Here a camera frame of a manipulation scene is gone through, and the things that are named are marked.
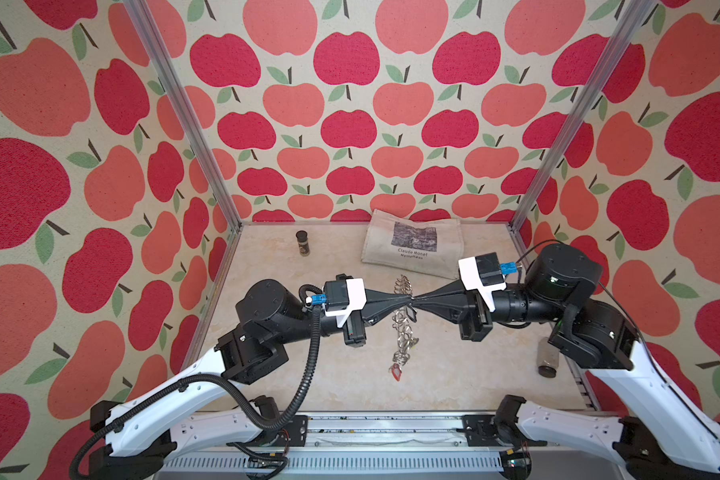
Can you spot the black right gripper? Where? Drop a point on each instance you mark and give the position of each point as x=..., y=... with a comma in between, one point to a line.
x=469, y=310

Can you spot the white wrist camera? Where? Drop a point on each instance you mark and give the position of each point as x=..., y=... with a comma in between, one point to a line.
x=340, y=298
x=486, y=275

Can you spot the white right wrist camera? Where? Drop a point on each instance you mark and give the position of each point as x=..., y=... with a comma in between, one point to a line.
x=486, y=275

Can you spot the grey cylinder near right wall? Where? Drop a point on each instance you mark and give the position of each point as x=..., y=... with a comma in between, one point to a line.
x=547, y=359

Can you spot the small dark spice jar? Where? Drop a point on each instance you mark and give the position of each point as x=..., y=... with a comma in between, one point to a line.
x=303, y=242

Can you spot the left rear aluminium frame post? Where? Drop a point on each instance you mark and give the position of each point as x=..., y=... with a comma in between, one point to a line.
x=148, y=31

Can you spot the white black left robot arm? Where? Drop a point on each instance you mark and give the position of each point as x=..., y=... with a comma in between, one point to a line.
x=203, y=406

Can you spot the right rear aluminium frame post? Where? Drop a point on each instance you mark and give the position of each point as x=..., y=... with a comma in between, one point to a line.
x=631, y=21

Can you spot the red white key tag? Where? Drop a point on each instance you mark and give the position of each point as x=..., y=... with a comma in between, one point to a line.
x=396, y=371

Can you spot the metal disc with key rings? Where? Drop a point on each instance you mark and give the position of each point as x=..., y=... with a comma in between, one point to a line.
x=403, y=319

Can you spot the front aluminium rail base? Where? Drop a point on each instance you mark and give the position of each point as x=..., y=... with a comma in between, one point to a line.
x=365, y=445

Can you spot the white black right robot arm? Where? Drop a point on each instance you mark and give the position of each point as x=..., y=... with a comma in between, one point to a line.
x=664, y=436

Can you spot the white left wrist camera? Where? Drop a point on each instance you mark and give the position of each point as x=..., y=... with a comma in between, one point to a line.
x=340, y=298

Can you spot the cream Monet canvas bag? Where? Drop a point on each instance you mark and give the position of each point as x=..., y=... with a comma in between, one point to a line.
x=431, y=247

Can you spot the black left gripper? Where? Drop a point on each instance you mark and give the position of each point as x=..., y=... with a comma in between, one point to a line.
x=378, y=303

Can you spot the aluminium frame post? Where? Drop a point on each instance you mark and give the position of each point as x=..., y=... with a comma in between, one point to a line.
x=631, y=21
x=148, y=31

